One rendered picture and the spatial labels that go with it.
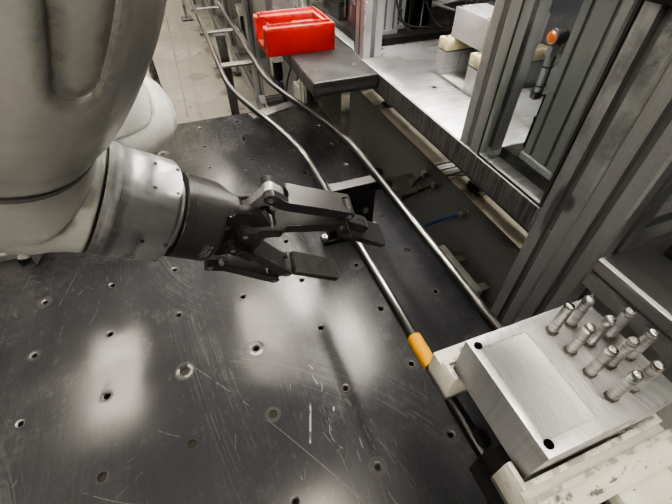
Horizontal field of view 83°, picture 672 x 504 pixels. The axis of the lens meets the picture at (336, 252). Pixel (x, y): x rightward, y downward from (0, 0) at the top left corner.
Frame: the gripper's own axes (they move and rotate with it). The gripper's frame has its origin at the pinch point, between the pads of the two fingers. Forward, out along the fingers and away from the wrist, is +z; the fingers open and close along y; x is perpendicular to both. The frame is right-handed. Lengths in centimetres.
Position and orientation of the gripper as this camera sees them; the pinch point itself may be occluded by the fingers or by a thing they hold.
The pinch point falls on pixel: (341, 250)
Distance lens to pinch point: 46.0
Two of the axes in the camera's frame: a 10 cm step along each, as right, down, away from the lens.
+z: 7.5, 1.6, 6.5
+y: 6.3, -5.0, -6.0
